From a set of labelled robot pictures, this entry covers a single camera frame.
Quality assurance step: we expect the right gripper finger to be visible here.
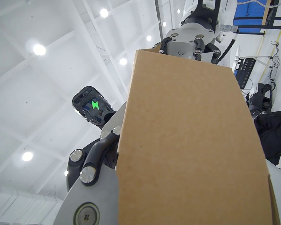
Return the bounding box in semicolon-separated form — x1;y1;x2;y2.
66;101;127;190

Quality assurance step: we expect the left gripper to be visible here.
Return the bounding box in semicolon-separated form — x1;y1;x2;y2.
158;16;222;65

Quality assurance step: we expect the small brown carton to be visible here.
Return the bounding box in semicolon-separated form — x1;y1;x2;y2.
117;43;281;225

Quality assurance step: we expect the robot body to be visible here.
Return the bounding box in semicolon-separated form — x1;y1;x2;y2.
72;86;115;130

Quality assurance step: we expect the blue partition panel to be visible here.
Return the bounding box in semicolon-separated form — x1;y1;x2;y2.
233;0;278;34

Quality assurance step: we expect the person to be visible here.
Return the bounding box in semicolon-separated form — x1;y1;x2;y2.
254;110;281;166

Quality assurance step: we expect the black cable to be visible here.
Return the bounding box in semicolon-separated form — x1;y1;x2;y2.
215;30;240;63

